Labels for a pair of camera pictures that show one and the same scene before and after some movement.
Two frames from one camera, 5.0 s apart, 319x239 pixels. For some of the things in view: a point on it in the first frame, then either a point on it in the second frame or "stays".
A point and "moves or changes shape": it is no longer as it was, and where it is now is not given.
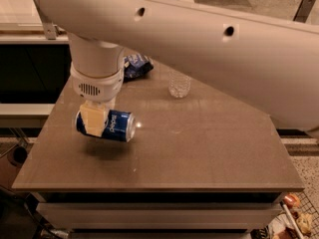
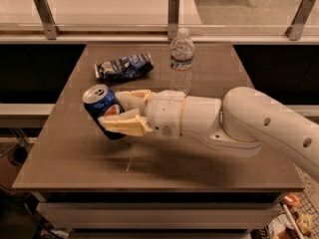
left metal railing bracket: x=48 y=27 stays
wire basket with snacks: x=297 y=217 stays
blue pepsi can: x=121 y=125 moves or changes shape
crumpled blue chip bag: x=137 y=66 stays
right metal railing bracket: x=304 y=9 stays
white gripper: x=96 y=87 → x=164 y=113
